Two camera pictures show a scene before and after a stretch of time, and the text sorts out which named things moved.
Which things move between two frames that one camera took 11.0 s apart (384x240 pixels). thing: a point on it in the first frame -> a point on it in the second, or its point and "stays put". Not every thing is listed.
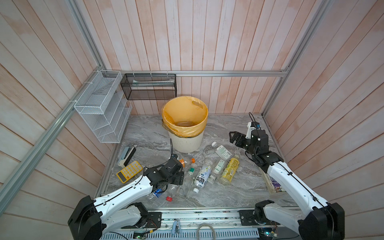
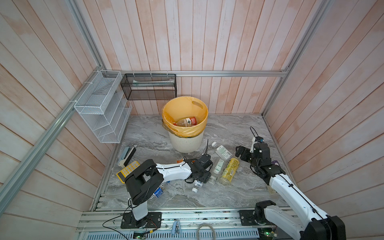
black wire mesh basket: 148,86 stays put
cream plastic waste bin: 186,144 stays put
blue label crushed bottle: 157,192 stays put
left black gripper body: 176,179 -> 203,176
